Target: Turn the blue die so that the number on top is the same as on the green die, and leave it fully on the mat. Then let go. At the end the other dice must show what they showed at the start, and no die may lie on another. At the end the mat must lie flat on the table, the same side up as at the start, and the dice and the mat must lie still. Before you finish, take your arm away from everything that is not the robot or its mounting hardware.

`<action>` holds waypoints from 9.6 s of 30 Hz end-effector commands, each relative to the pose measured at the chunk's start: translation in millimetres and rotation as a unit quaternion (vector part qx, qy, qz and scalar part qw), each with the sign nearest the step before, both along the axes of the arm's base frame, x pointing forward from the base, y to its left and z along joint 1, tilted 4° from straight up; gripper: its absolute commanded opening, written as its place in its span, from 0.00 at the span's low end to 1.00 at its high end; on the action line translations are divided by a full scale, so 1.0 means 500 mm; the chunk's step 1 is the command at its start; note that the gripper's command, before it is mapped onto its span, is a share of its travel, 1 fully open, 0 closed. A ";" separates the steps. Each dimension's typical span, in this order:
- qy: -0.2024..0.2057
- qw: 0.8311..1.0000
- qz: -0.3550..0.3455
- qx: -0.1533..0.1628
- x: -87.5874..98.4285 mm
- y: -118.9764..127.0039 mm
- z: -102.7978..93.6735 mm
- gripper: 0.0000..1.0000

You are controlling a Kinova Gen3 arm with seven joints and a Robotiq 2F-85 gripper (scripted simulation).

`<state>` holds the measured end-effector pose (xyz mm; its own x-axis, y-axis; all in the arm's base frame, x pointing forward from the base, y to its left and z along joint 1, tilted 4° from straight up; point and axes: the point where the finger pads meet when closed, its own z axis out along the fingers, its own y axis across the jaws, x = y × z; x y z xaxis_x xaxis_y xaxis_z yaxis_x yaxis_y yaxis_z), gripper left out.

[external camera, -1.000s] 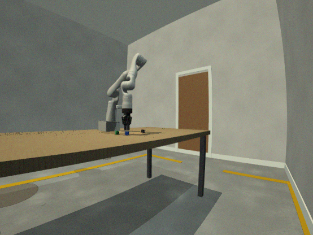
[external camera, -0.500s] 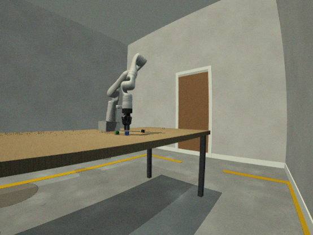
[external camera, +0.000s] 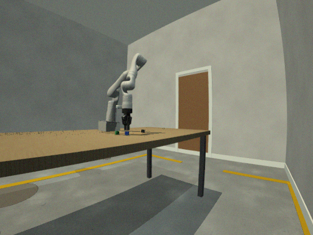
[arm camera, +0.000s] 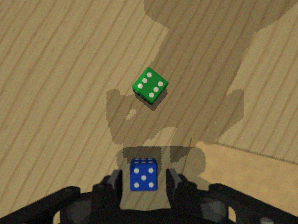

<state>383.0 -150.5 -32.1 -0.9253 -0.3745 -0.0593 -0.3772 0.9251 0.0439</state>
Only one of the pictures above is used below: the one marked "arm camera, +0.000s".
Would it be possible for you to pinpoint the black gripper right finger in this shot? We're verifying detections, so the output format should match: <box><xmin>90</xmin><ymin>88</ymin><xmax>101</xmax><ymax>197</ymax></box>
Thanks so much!
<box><xmin>166</xmin><ymin>169</ymin><xmax>298</xmax><ymax>224</ymax></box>

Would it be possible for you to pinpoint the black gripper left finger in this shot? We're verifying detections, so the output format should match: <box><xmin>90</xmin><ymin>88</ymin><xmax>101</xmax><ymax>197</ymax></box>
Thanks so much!
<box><xmin>0</xmin><ymin>169</ymin><xmax>124</xmax><ymax>224</ymax></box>

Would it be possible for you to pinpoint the blue die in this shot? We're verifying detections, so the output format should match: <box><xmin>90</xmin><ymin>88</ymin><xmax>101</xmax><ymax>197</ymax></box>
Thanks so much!
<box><xmin>130</xmin><ymin>158</ymin><xmax>158</xmax><ymax>191</ymax></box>

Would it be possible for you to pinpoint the green die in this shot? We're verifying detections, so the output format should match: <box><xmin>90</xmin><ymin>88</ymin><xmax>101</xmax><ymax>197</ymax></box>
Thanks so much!
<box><xmin>132</xmin><ymin>67</ymin><xmax>168</xmax><ymax>105</ymax></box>

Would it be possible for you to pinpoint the tan flat mat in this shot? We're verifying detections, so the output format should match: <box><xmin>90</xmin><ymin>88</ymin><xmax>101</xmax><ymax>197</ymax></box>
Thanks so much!
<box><xmin>182</xmin><ymin>138</ymin><xmax>298</xmax><ymax>217</ymax></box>

